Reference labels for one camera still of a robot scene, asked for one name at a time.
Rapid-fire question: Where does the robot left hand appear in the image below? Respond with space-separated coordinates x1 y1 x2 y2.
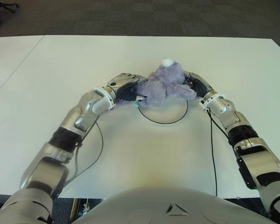
106 72 149 103

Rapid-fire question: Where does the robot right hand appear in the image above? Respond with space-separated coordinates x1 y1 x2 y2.
183 71 214 98

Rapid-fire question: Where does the purple plush doll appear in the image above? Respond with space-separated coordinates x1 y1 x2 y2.
114 58 198 109

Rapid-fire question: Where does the white plate black rim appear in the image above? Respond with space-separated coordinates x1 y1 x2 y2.
137 99 189 126

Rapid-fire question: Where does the silver robot torso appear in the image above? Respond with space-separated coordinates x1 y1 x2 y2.
72 186 271 224

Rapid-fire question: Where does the black office chair base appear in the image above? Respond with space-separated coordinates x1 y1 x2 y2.
0 0 20 14

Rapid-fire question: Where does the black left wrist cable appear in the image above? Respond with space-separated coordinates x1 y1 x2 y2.
67 121 105 182

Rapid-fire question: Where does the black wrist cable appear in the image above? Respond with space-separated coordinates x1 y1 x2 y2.
207 109 219 196
67 121 105 182

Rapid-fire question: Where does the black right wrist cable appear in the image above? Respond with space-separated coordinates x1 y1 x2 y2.
207 109 219 196

